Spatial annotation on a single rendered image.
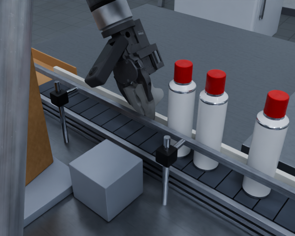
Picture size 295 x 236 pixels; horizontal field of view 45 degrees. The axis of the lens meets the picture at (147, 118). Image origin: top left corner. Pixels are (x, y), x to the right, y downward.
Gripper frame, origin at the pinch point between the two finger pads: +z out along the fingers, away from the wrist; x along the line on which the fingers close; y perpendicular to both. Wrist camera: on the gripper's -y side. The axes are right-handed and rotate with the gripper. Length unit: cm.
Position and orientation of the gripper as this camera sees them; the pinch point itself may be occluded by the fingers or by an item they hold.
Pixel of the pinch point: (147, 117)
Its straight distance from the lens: 76.9
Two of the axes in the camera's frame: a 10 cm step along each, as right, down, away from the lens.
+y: 6.5, -4.3, 6.3
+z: 3.8, 9.0, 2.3
